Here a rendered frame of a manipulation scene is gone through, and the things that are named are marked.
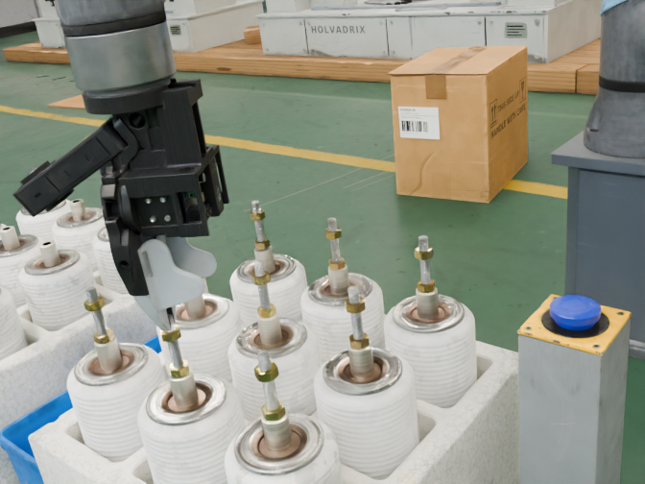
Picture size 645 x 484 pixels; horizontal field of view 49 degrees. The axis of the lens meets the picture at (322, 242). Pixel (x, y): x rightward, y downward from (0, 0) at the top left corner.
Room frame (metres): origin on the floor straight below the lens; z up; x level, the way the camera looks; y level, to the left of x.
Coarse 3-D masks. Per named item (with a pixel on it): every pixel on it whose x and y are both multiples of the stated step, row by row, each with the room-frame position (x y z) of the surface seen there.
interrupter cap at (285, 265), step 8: (280, 256) 0.84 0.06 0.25; (288, 256) 0.83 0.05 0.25; (248, 264) 0.83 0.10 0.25; (280, 264) 0.82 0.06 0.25; (288, 264) 0.81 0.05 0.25; (296, 264) 0.81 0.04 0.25; (240, 272) 0.81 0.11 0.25; (248, 272) 0.81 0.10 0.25; (272, 272) 0.80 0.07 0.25; (280, 272) 0.79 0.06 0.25; (288, 272) 0.79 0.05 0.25; (248, 280) 0.78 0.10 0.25; (272, 280) 0.77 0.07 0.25
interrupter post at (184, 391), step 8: (184, 376) 0.55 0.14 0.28; (192, 376) 0.55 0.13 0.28; (176, 384) 0.55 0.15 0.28; (184, 384) 0.55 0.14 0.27; (192, 384) 0.55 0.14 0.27; (176, 392) 0.55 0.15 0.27; (184, 392) 0.55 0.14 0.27; (192, 392) 0.55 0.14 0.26; (176, 400) 0.55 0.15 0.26; (184, 400) 0.55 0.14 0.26; (192, 400) 0.55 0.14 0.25
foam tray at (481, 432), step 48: (480, 384) 0.62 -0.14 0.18; (48, 432) 0.63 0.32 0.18; (432, 432) 0.55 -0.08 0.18; (480, 432) 0.57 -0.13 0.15; (48, 480) 0.62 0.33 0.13; (96, 480) 0.55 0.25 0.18; (144, 480) 0.56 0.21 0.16; (384, 480) 0.50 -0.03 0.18; (432, 480) 0.51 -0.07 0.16; (480, 480) 0.57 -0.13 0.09
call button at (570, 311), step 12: (564, 300) 0.51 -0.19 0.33; (576, 300) 0.51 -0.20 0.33; (588, 300) 0.51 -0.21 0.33; (552, 312) 0.50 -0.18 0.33; (564, 312) 0.50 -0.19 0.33; (576, 312) 0.49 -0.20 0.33; (588, 312) 0.49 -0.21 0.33; (600, 312) 0.49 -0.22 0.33; (564, 324) 0.49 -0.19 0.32; (576, 324) 0.49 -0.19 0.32; (588, 324) 0.49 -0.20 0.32
